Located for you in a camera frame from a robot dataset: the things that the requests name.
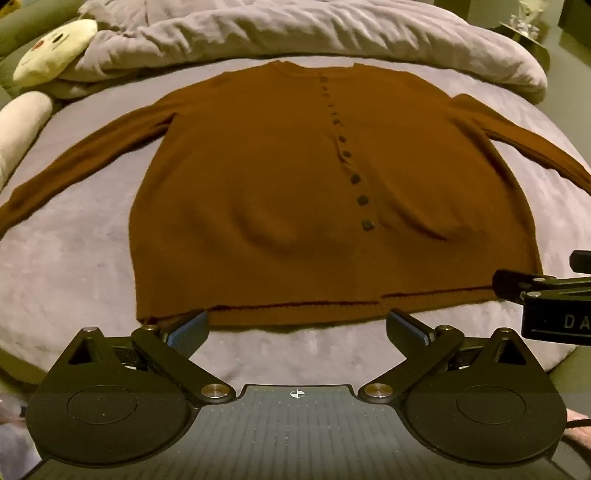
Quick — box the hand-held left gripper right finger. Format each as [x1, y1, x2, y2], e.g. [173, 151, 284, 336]
[358, 309, 551, 405]

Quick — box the yellow plush toy with face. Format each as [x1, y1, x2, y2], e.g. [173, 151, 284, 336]
[13, 18, 99, 88]

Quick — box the brown buttoned cardigan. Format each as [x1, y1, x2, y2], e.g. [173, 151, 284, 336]
[0, 60, 591, 328]

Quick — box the glass ornament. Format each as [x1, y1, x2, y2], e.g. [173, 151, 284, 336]
[508, 0, 544, 36]

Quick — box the crumpled grey duvet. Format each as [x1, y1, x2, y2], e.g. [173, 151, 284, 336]
[55, 0, 549, 104]

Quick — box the cream bolster pillow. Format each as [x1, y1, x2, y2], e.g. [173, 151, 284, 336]
[0, 90, 54, 182]

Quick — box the green cushion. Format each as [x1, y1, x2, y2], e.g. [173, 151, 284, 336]
[0, 0, 89, 100]

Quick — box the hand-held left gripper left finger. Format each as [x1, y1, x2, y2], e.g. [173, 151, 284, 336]
[46, 310, 236, 407]

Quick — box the bedside table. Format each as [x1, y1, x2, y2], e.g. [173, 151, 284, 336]
[499, 21, 553, 75]

